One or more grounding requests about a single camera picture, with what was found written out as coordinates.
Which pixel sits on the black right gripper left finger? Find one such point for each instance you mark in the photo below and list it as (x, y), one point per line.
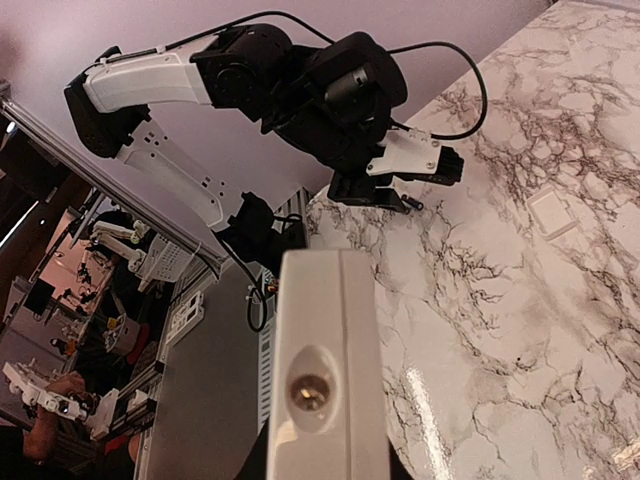
(255, 464)

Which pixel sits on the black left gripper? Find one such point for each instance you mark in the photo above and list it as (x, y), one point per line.
(363, 191)

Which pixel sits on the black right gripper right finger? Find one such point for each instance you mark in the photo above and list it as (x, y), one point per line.
(398, 470)

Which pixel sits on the white remote control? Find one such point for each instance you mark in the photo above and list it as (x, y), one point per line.
(327, 415)

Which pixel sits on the white battery cover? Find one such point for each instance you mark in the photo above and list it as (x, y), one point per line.
(551, 213)

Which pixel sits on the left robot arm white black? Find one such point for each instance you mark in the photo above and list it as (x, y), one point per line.
(332, 103)

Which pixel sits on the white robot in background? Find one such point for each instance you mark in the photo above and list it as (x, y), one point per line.
(163, 261)

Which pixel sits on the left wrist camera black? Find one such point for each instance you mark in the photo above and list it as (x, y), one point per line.
(448, 172)

